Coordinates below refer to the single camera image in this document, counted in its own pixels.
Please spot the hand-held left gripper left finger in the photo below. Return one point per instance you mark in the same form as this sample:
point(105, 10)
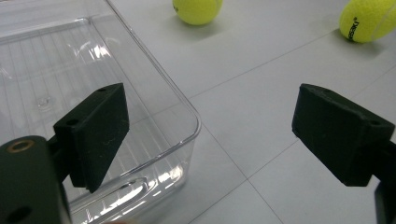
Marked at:
point(93, 137)

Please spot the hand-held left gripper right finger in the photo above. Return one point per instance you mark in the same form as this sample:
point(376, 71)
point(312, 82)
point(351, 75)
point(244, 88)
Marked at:
point(339, 137)

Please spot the clear plastic container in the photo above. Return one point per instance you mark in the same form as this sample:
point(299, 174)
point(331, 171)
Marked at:
point(77, 56)

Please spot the yellow-green tennis ball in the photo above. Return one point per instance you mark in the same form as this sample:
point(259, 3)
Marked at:
point(196, 11)
point(367, 20)

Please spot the white table sheet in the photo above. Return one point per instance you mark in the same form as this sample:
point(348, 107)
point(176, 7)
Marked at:
point(249, 93)

